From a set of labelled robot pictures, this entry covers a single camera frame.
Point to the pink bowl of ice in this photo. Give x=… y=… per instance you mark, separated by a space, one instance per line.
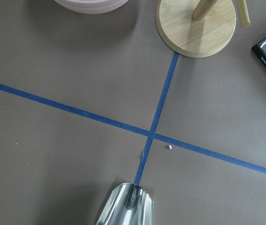
x=91 y=6

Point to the metal ice scoop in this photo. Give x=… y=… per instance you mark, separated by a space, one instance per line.
x=128 y=204

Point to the wooden cup stand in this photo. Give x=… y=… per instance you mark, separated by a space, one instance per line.
x=199 y=28

